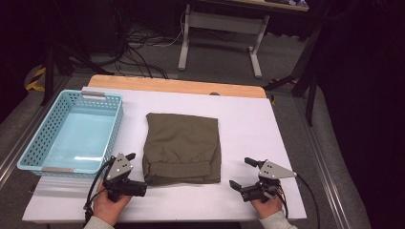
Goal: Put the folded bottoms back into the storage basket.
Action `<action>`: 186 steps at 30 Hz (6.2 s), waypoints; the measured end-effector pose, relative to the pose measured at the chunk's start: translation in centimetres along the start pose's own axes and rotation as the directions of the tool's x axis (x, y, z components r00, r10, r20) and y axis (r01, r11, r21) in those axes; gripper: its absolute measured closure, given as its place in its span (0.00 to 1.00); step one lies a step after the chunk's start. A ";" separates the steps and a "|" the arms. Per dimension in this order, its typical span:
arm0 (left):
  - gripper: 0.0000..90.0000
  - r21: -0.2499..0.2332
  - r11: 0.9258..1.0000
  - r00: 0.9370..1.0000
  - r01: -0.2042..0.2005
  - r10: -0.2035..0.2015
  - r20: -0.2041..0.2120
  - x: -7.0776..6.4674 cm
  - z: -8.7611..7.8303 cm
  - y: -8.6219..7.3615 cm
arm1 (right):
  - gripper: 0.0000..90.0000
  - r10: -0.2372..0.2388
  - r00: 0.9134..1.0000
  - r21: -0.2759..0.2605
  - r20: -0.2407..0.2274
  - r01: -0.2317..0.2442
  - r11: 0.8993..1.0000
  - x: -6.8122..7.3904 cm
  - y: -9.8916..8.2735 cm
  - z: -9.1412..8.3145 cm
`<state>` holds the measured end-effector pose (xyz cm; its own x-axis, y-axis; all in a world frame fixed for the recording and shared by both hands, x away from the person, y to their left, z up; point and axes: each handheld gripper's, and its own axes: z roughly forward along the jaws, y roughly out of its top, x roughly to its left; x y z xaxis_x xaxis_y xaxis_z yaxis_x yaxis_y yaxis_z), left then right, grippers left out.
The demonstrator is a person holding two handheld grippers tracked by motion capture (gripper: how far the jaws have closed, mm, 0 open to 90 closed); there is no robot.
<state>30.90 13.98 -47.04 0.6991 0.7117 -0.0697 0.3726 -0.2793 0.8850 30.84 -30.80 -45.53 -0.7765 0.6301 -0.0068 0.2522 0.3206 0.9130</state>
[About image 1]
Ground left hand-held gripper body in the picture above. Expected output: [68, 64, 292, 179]
[102, 152, 148, 203]

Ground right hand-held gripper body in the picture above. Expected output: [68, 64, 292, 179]
[240, 159, 298, 204]

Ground olive green pants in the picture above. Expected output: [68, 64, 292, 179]
[141, 112, 223, 187]

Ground light blue plastic basket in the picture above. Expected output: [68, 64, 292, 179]
[16, 89, 125, 179]

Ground person's right hand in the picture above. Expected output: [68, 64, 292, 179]
[249, 194, 284, 220]

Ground person's left hand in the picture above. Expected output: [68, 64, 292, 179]
[93, 180, 133, 227]

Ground white board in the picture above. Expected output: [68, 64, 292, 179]
[22, 86, 308, 223]

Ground wooden table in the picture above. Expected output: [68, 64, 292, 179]
[87, 74, 267, 99]

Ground black metal stand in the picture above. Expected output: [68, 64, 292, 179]
[40, 0, 115, 107]
[263, 18, 323, 127]

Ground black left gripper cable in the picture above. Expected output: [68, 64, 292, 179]
[83, 156, 117, 224]

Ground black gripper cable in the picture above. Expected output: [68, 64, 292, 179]
[83, 156, 117, 224]
[294, 174, 321, 229]

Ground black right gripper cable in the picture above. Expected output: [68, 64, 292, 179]
[294, 174, 321, 229]

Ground aluminium floor rail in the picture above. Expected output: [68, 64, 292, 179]
[0, 74, 70, 189]
[294, 94, 352, 229]

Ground bundle of black floor cables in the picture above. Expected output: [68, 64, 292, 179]
[109, 6, 170, 80]

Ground white floor cable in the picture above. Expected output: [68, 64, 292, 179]
[152, 9, 187, 49]

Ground white table frame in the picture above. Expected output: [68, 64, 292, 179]
[177, 0, 310, 80]

